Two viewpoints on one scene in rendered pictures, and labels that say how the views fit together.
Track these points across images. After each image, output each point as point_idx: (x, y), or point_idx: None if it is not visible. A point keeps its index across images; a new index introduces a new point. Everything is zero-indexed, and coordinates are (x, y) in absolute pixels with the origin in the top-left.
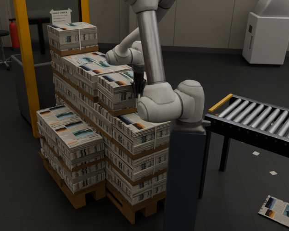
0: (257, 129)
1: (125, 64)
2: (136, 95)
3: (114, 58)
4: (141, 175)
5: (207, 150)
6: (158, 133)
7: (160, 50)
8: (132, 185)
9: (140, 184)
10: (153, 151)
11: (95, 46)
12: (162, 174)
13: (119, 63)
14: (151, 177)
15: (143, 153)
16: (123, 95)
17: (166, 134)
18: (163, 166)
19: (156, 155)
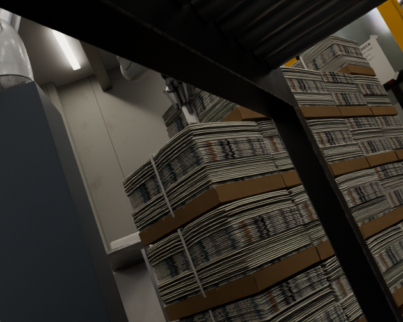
0: None
1: (143, 68)
2: (181, 110)
3: (121, 68)
4: (173, 292)
5: (317, 204)
6: (165, 172)
7: None
8: (169, 317)
9: (187, 321)
10: (174, 223)
11: (341, 68)
12: (236, 305)
13: (128, 69)
14: (204, 306)
15: (155, 229)
16: (178, 122)
17: (184, 172)
18: (222, 275)
19: (187, 234)
